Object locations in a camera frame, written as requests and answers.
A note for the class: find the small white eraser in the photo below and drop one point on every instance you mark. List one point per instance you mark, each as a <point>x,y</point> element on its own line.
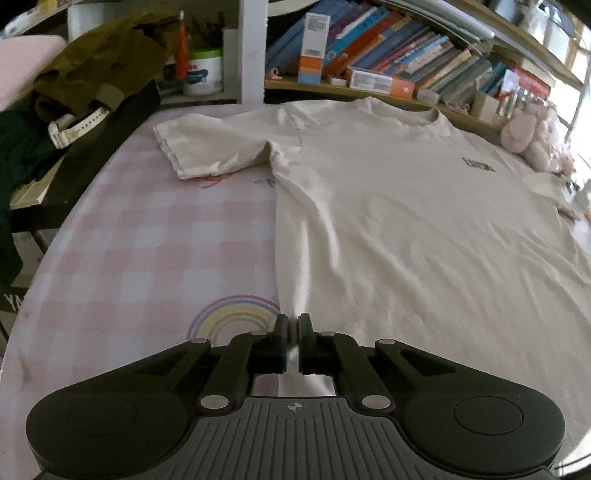
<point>428,96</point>

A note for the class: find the dark green cloth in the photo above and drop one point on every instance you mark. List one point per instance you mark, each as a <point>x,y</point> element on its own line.
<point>21,157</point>

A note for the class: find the pink cloth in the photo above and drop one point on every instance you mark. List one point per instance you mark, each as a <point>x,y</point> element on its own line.
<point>23,69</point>

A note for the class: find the red book box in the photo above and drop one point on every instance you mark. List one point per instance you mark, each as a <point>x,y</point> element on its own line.
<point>533,83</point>

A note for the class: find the cream t-shirt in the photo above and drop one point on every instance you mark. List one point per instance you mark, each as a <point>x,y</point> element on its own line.
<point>392,221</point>

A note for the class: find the red orange tube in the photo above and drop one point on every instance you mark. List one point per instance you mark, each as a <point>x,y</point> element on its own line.
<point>182,50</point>

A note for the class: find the pink checked cartoon desk mat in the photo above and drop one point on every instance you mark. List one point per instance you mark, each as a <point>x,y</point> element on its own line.
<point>138,240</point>

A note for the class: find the white wristwatch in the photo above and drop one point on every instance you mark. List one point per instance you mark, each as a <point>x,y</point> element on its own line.
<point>78,127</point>

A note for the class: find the white cup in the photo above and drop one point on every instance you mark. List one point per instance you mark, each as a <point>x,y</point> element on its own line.
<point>203,74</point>

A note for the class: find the white pen holder box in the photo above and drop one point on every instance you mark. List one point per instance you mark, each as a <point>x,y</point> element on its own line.
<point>487,107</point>

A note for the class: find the row of colourful books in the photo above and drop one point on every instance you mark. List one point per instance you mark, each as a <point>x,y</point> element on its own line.
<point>406,46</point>

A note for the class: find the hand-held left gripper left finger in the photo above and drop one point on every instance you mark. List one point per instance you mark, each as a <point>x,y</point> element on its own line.
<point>277,346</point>

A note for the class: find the white and wood bookshelf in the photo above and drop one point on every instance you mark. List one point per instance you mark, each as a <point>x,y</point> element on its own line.
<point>251,60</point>

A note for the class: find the pink and white plush toy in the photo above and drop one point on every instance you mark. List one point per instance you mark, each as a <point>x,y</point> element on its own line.
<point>531,134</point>

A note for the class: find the white and orange toothbrush box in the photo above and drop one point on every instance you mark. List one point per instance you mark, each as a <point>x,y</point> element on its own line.
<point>313,50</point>

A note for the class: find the flat orange and white box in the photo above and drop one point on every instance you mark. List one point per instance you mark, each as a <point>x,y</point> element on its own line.
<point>381,83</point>

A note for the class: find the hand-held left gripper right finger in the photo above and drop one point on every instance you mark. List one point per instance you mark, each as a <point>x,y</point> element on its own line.
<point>308,346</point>

